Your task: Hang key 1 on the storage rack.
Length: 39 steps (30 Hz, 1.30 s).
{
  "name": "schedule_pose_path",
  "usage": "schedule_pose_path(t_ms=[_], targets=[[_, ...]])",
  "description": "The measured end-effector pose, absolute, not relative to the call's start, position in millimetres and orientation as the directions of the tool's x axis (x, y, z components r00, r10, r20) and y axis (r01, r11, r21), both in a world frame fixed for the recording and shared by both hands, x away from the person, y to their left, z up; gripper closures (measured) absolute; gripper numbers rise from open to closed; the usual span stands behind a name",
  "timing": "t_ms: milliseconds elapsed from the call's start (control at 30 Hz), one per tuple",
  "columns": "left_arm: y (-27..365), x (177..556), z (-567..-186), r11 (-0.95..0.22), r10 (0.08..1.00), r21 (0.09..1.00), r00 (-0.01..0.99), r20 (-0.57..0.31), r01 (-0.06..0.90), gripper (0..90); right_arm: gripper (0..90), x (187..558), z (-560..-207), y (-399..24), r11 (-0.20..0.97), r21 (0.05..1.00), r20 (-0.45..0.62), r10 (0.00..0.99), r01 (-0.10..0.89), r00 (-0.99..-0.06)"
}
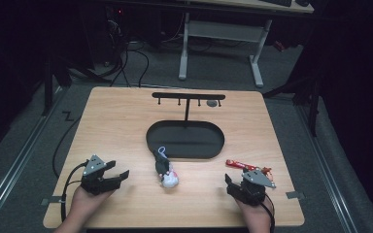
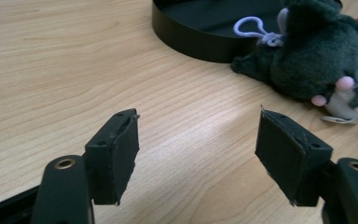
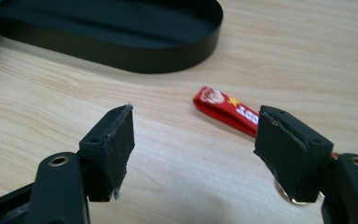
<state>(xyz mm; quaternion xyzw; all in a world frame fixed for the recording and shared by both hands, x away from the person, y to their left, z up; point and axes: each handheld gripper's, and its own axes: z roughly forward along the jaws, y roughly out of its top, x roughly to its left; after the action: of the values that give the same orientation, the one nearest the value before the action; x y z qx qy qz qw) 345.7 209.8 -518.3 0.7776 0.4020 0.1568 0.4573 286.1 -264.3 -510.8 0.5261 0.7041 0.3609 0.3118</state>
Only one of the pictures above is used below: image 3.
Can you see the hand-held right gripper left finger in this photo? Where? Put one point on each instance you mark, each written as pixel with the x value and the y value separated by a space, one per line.
pixel 108 155

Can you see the black oval tray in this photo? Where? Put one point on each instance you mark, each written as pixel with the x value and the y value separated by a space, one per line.
pixel 105 28

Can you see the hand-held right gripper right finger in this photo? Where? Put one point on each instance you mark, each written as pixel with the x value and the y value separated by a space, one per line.
pixel 287 155

